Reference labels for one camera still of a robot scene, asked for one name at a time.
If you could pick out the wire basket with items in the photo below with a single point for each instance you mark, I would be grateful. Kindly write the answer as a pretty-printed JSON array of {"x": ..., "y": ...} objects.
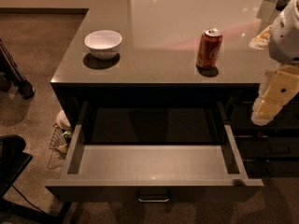
[{"x": 60, "y": 140}]

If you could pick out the white ceramic bowl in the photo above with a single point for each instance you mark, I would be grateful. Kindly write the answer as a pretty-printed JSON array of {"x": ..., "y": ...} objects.
[{"x": 103, "y": 44}]

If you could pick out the open grey top drawer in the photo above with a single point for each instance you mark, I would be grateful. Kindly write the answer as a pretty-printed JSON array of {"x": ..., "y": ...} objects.
[{"x": 190, "y": 153}]

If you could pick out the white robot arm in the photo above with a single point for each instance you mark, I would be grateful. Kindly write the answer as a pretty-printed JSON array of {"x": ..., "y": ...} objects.
[{"x": 284, "y": 37}]

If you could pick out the black office chair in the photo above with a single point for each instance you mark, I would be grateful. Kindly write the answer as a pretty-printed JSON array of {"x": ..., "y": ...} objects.
[{"x": 13, "y": 161}]

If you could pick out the silver drawer handle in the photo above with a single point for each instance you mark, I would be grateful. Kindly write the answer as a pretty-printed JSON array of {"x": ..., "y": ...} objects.
[{"x": 153, "y": 197}]

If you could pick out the dark grey counter cabinet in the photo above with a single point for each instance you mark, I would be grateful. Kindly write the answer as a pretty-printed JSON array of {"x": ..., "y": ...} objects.
[{"x": 156, "y": 64}]

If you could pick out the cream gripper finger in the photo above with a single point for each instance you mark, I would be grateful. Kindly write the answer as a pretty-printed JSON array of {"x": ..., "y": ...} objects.
[
  {"x": 276, "y": 90},
  {"x": 261, "y": 41}
]

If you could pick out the red coke can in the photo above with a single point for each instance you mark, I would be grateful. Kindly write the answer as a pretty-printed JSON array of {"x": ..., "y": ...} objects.
[{"x": 209, "y": 48}]

